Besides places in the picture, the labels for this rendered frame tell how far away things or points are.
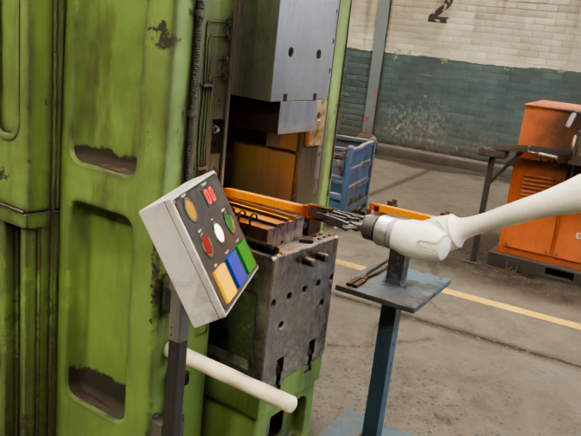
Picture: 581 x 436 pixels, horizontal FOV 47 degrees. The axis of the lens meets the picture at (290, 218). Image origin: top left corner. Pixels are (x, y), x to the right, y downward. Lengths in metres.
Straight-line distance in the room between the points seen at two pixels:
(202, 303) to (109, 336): 0.81
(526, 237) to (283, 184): 3.30
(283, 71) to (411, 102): 7.88
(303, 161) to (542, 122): 3.18
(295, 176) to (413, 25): 7.55
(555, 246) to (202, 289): 4.22
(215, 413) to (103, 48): 1.21
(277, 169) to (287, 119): 0.45
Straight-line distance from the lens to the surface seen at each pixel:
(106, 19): 2.07
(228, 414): 2.32
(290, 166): 2.39
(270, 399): 1.85
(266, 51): 1.93
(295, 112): 2.03
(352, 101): 10.11
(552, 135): 5.33
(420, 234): 1.88
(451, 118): 9.64
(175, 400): 1.77
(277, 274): 2.04
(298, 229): 2.19
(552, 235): 5.42
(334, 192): 5.79
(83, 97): 2.12
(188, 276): 1.45
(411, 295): 2.42
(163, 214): 1.43
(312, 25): 2.06
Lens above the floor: 1.55
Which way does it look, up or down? 15 degrees down
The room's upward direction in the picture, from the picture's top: 6 degrees clockwise
